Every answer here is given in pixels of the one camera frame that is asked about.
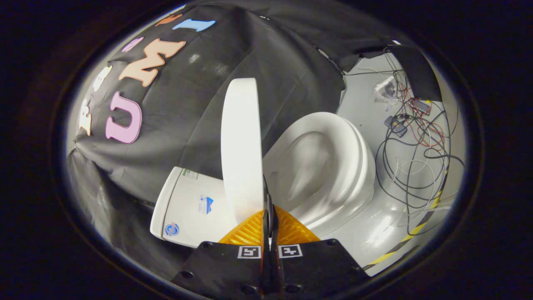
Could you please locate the black backdrop cloth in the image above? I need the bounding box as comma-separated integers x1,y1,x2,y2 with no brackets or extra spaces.
67,0,442,280

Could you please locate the yellow black floor tape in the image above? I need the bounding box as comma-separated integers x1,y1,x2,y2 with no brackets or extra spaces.
361,167,451,271

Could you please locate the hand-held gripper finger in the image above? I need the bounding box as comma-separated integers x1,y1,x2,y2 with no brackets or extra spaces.
173,177,271,298
269,196,371,298

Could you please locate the white toilet seat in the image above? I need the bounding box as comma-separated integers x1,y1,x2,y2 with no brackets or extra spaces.
263,112,372,228

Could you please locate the small black device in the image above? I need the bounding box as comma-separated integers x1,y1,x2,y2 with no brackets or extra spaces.
410,97,432,116
384,114,408,138

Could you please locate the white toilet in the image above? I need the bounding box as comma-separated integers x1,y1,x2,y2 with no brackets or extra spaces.
150,112,377,249

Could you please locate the clear plastic bag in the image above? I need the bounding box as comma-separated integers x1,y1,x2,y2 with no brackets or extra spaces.
374,76,399,103

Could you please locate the white toilet lid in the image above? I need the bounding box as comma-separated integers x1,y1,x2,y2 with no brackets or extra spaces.
220,77,265,226

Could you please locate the tangle of cables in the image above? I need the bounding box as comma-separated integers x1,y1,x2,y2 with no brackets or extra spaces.
358,40,465,219

